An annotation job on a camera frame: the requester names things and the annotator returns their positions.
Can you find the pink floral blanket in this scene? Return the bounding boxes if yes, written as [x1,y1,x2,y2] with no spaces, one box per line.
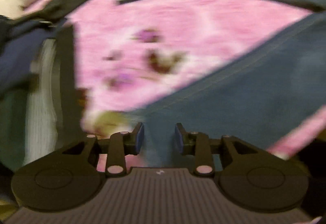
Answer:
[23,0,326,173]

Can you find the blue denim jeans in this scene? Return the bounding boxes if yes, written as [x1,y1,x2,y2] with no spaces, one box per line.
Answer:
[116,0,326,171]

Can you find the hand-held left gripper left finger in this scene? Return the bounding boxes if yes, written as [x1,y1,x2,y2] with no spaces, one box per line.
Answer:
[62,123,145,178]

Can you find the dark striped garment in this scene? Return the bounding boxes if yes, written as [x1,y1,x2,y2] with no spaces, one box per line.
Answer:
[0,25,87,171]

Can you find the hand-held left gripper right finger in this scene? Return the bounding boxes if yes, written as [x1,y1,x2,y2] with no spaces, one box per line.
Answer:
[175,123,258,177]

